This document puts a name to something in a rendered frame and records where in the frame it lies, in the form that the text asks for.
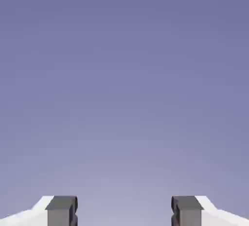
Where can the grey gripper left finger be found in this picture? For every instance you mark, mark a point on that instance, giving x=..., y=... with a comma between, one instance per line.
x=58, y=213

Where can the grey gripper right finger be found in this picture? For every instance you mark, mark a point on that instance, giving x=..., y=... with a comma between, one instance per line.
x=189, y=213

